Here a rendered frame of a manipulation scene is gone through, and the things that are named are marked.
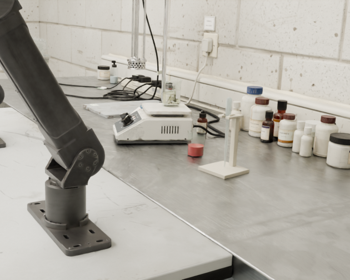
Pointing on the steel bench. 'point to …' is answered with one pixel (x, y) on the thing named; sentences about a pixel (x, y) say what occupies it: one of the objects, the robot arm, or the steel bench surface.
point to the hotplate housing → (156, 129)
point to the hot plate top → (154, 108)
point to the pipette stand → (213, 169)
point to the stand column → (164, 43)
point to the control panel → (128, 125)
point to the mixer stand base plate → (115, 108)
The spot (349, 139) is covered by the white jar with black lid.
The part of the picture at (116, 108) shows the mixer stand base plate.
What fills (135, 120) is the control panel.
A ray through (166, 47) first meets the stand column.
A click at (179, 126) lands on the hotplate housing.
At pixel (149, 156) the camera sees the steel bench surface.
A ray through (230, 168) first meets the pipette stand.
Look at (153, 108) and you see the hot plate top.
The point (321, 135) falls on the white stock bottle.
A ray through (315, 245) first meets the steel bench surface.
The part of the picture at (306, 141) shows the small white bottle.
